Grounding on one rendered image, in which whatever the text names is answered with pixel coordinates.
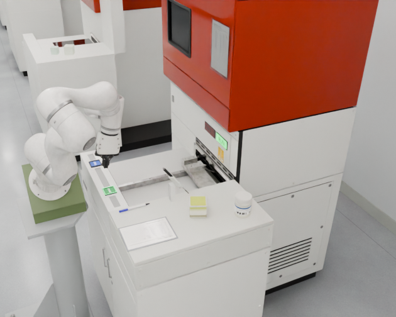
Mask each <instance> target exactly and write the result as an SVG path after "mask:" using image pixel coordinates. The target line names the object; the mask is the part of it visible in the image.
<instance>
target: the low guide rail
mask: <svg viewBox="0 0 396 317"><path fill-rule="evenodd" d="M171 174H172V175H173V176H174V177H175V178H178V177H183V176H186V175H188V174H187V173H186V171H185V170H180V171H176V172H171ZM167 180H170V179H169V177H168V174H163V175H158V176H155V177H150V178H147V179H142V180H139V181H134V182H129V183H126V184H121V185H118V187H119V189H120V191H126V190H129V189H134V188H137V187H142V186H147V185H150V184H154V183H157V182H162V181H167Z"/></svg>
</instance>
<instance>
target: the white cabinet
mask: <svg viewBox="0 0 396 317"><path fill-rule="evenodd" d="M81 176H82V184H83V189H84V197H85V200H86V202H87V204H88V207H89V208H88V209H87V220H88V225H89V233H90V238H91V247H92V255H93V260H94V268H95V270H96V273H97V276H98V278H99V282H100V283H101V286H102V290H103V291H104V295H105V297H106V300H107V303H108V305H109V308H110V310H111V313H112V315H113V317H262V313H263V304H264V298H265V289H266V284H267V274H268V265H269V260H270V250H271V246H269V247H266V248H263V249H260V250H257V251H254V252H251V253H247V254H245V255H242V256H239V257H236V258H233V259H230V260H227V261H224V262H221V263H218V264H215V265H212V266H209V267H206V268H203V269H200V270H197V271H194V272H191V273H188V274H185V275H181V276H178V277H175V278H173V279H169V280H167V281H163V282H160V283H158V284H154V285H152V286H148V287H145V288H142V289H139V290H136V289H135V287H134V285H133V283H132V280H131V278H130V276H129V274H128V271H127V270H126V267H125V265H124V263H123V261H122V259H121V256H120V254H119V252H118V249H117V248H116V246H115V244H114V241H113V239H112V237H111V236H110V234H109V232H108V230H107V228H106V225H105V223H104V221H103V219H102V216H101V214H100V212H99V210H98V208H97V206H96V203H95V201H94V199H93V197H92V194H91V192H90V190H89V188H88V186H87V184H86V182H85V179H84V177H83V175H82V173H81Z"/></svg>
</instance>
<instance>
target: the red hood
mask: <svg viewBox="0 0 396 317"><path fill-rule="evenodd" d="M378 2H379V0H162V43H163V74H164V75H165V76H167V77H168V78H169V79H170V80H171V81H172V82H173V83H174V84H175V85H176V86H178V87H179V88H180V89H181V90H182V91H183V92H185V93H186V95H188V97H190V98H191V99H192V100H193V101H194V102H195V103H197V104H198V105H199V106H200V107H201V108H202V109H203V110H204V111H205V112H206V113H207V114H209V115H210V116H211V117H212V118H213V119H215V120H216V121H217V122H218V123H219V124H220V125H221V126H222V127H223V128H224V129H225V130H227V131H228V132H229V133H231V132H234V131H240V130H245V129H248V128H254V127H257V126H263V125H269V124H272V123H278V122H281V121H287V120H292V119H296V118H301V117H305V116H310V115H313V114H319V113H325V112H328V111H334V110H337V109H343V108H348V107H352V106H356V105H357V102H358V96H359V93H360V87H361V82H362V78H363V73H364V69H365V64H366V58H367V55H368V49H369V46H370V40H371V34H372V31H373V25H374V22H375V16H376V13H377V7H378Z"/></svg>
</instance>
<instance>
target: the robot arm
mask: <svg viewBox="0 0 396 317"><path fill-rule="evenodd" d="M76 106H77V107H81V108H83V110H84V113H85V115H87V116H89V117H91V118H98V119H100V120H101V127H100V130H99V132H98V134H97V138H96V131H95V128H94V127H93V125H92V124H91V123H90V121H89V120H88V119H87V118H86V117H85V116H84V115H83V114H82V113H81V112H80V111H79V110H78V109H77V107H76ZM123 106H124V97H122V96H120V95H119V94H118V92H117V90H116V88H115V87H114V86H113V85H112V84H111V83H110V82H106V81H102V82H98V83H96V84H94V85H92V86H90V87H86V88H83V89H71V88H67V87H51V88H48V89H45V90H43V91H42V92H41V93H40V94H39V95H38V97H37V99H36V107H37V109H38V111H39V113H40V114H41V115H42V116H43V117H44V119H45V120H46V121H47V122H48V123H49V124H50V125H51V126H52V127H51V128H50V129H49V130H48V131H47V133H46V134H44V133H36V134H34V135H32V136H31V137H29V139H27V141H26V143H25V145H24V153H25V156H26V158H27V160H28V161H29V163H30V165H31V166H32V167H33V169H32V171H31V172H30V176H29V185H30V189H31V191H32V192H33V194H34V195H35V196H37V197H38V198H40V199H43V200H47V201H53V200H56V199H59V198H61V197H63V196H64V195H65V194H66V193H67V192H68V190H69V189H70V185H71V182H72V181H73V180H74V179H75V178H76V175H77V172H78V165H77V161H76V158H75V155H74V153H79V152H83V151H85V150H87V149H89V148H91V146H92V145H93V144H94V143H95V140H96V144H95V150H96V151H95V156H98V157H101V158H102V166H103V167H104V168H108V165H109V161H110V160H111V159H112V158H113V157H114V156H117V155H119V149H120V133H119V131H120V127H121V119H122V114H123ZM106 155H107V157H106Z"/></svg>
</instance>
